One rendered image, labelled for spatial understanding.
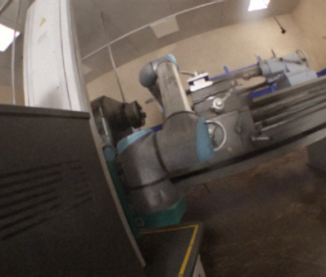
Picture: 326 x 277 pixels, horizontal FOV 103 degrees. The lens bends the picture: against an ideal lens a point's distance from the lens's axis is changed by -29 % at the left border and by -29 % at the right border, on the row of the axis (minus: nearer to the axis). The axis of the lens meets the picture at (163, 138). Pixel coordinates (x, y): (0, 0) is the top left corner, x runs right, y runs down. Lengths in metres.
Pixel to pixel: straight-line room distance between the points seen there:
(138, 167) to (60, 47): 0.54
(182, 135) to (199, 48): 4.68
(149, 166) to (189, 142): 0.15
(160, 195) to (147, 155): 0.14
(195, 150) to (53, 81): 0.57
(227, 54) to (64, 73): 4.72
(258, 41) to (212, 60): 1.50
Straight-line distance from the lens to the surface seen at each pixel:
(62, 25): 0.83
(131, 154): 0.60
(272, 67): 1.76
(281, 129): 1.50
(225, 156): 1.20
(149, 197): 0.61
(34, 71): 0.89
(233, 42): 5.33
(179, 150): 0.56
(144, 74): 1.09
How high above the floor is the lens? 0.71
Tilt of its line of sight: 3 degrees up
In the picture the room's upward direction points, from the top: 18 degrees counter-clockwise
